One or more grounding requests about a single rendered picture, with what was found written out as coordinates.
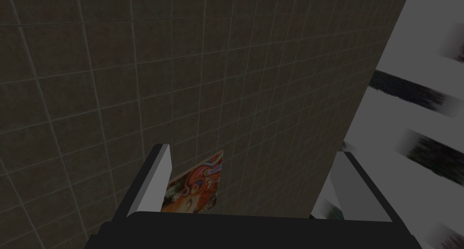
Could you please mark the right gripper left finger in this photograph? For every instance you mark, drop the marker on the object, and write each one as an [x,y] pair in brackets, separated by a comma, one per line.
[154,183]

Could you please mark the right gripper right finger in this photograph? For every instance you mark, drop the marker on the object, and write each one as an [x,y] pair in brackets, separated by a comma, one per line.
[357,191]

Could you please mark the colourful swirl wall picture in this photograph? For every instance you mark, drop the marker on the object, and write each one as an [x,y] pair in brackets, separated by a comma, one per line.
[195,189]

